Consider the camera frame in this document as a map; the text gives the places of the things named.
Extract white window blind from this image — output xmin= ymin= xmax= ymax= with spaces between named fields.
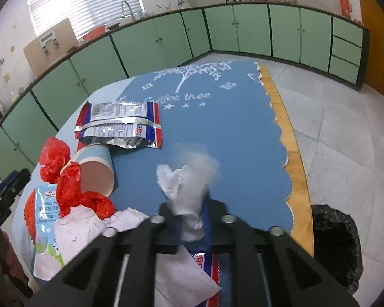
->
xmin=26 ymin=0 xmax=144 ymax=37

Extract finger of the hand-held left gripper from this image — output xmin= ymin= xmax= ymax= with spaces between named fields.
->
xmin=0 ymin=168 xmax=31 ymax=231

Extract wooden door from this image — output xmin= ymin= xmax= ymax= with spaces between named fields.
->
xmin=355 ymin=0 xmax=384 ymax=106

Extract white milk carton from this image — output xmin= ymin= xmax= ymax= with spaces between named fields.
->
xmin=23 ymin=184 xmax=68 ymax=282

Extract black trash bin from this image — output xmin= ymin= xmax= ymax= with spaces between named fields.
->
xmin=311 ymin=204 xmax=363 ymax=296

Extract white tissue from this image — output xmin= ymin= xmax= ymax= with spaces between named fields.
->
xmin=157 ymin=144 xmax=221 ymax=242

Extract paper cup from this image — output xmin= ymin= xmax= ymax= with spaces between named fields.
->
xmin=71 ymin=144 xmax=116 ymax=196

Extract white crumpled paper napkin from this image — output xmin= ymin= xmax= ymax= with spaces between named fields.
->
xmin=53 ymin=207 xmax=151 ymax=263

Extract white flat paper napkin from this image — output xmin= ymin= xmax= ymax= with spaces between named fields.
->
xmin=154 ymin=245 xmax=223 ymax=307

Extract blue printed tablecloth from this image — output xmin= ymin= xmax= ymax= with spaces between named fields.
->
xmin=11 ymin=60 xmax=296 ymax=307

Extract green lower kitchen cabinets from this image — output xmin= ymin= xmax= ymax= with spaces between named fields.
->
xmin=0 ymin=3 xmax=370 ymax=180

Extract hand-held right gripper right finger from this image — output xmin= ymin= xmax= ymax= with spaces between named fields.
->
xmin=201 ymin=198 xmax=360 ymax=307

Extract metal kitchen faucet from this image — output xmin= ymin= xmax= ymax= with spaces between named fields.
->
xmin=121 ymin=1 xmax=135 ymax=20

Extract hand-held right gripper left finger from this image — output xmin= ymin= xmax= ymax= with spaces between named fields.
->
xmin=27 ymin=203 xmax=183 ymax=307

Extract red plastic bag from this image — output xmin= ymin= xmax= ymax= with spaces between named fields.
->
xmin=39 ymin=136 xmax=116 ymax=220

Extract red plastic basin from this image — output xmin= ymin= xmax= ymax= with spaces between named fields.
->
xmin=83 ymin=27 xmax=108 ymax=40

